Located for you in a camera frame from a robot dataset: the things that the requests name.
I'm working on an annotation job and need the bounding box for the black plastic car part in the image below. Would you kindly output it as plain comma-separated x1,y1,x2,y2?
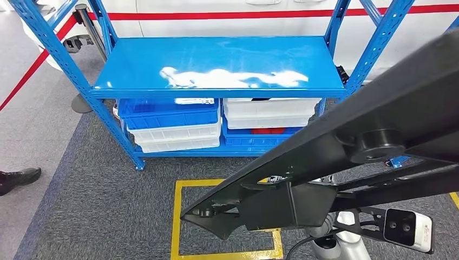
180,30,459,242

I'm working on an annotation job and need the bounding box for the white car with red stripe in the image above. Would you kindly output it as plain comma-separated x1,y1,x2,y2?
19,0,459,81

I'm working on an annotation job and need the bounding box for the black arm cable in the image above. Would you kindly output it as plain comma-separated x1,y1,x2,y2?
285,229,342,260

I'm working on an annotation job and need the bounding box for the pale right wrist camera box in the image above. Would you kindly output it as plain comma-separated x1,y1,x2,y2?
383,208,435,256

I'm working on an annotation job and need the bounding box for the red barrier belt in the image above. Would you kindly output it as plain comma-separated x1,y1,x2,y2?
0,14,78,112

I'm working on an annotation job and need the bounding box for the red item in bin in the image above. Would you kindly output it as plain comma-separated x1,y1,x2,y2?
250,127,286,135

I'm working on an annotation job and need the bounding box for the white plastic bin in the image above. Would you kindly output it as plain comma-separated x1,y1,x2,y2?
135,137,221,154
224,114,313,130
222,97,323,118
127,120,222,144

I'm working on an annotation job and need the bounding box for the white labelled item in bin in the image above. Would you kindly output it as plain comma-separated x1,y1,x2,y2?
174,97,216,106

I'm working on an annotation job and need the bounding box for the person's foot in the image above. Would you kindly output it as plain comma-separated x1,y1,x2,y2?
0,167,42,197

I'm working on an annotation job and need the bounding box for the grey stanchion post black cap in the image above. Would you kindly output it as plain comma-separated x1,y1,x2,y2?
73,3,108,63

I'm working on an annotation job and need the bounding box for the blue plastic bin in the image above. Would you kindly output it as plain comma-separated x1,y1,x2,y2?
222,120,305,148
117,97,220,131

